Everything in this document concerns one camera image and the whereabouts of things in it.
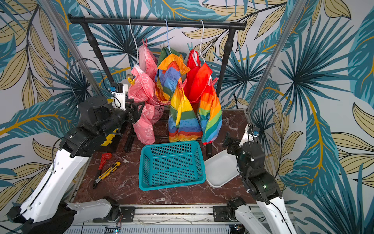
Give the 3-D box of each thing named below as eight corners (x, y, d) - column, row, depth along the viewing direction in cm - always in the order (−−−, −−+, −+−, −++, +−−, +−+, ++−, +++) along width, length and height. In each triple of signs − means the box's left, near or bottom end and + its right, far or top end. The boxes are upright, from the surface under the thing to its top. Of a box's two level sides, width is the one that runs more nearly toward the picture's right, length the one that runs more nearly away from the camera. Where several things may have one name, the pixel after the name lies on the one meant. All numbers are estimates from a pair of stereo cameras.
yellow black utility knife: (96, 181, 85) (94, 180, 84) (119, 162, 93) (118, 160, 91) (98, 184, 84) (96, 183, 83) (121, 164, 92) (120, 163, 90)
